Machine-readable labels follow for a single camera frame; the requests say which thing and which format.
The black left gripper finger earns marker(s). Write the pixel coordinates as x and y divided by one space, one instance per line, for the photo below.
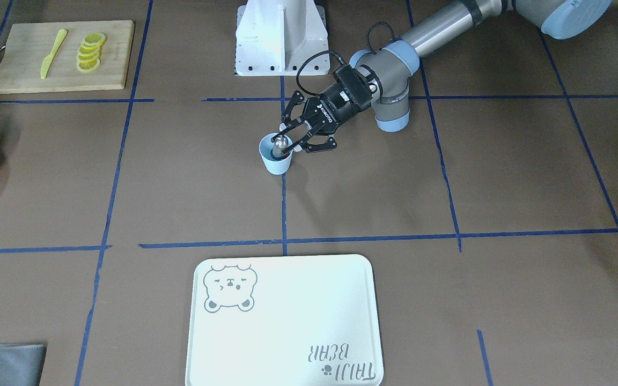
300 145
286 127

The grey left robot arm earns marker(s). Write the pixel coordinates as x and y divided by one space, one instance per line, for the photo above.
379 79

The folded grey cloth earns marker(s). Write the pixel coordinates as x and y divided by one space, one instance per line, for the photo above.
21 364

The steel muddler black tip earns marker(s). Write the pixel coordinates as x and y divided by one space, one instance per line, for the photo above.
279 144

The lemon slices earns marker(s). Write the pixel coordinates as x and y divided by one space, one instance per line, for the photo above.
88 57

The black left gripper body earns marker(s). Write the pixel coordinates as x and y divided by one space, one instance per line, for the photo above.
332 109

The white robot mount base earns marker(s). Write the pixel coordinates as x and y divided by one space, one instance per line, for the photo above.
274 38

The light blue plastic cup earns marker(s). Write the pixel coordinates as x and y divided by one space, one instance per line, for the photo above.
272 166

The cream bear serving tray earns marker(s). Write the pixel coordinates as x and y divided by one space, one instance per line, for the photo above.
284 320

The wooden cutting board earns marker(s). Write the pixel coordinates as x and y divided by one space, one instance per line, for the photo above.
28 44

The yellow plastic knife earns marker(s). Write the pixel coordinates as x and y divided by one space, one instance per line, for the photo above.
49 58

